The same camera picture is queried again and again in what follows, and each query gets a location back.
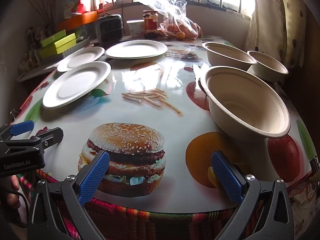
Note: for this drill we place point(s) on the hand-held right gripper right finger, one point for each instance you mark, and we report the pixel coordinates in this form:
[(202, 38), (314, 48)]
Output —
[(225, 177)]

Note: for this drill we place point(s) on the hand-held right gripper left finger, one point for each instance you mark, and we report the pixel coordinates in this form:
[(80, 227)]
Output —
[(93, 177)]

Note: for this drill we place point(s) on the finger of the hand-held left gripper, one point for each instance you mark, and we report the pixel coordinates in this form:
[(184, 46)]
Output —
[(22, 127), (50, 137)]

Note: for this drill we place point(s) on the white paper plate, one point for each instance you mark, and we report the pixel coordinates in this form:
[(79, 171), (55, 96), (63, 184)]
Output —
[(136, 48), (75, 85), (80, 56)]

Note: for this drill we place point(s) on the large beige paper bowl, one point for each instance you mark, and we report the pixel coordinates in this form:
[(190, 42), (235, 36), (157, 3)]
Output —
[(230, 55), (245, 100)]

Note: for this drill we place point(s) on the small beige paper bowl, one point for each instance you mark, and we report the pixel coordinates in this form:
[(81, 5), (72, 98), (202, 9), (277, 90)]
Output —
[(267, 63)]

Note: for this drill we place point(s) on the person's left hand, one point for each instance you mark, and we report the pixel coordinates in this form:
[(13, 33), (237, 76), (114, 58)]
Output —
[(15, 183)]

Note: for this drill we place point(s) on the grey side shelf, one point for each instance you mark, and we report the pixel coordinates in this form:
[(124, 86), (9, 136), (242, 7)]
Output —
[(37, 71)]

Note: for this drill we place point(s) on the plaid cloth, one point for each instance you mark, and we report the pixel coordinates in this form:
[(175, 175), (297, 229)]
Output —
[(150, 225)]

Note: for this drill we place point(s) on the green box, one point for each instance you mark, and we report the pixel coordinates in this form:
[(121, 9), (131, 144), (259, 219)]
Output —
[(65, 43), (53, 38)]

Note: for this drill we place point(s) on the grey corrugated tray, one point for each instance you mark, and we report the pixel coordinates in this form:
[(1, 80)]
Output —
[(77, 46)]

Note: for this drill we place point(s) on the orange box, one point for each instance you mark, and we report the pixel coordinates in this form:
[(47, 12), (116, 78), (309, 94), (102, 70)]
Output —
[(80, 20)]

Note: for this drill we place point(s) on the dried branches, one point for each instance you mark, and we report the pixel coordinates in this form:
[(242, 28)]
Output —
[(45, 7)]

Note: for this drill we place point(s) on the small grey heater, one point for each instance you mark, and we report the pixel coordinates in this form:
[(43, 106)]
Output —
[(110, 30)]

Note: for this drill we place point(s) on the white plastic cup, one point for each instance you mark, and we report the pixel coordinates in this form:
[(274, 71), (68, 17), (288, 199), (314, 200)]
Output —
[(135, 28)]

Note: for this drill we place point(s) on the glass jar with red label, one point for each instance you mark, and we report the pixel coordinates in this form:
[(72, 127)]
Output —
[(150, 25)]

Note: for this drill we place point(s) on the cream patterned curtain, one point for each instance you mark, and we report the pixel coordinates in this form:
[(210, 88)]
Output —
[(275, 30)]

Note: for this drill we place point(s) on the clear bag of oranges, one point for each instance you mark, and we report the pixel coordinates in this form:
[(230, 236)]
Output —
[(175, 17)]

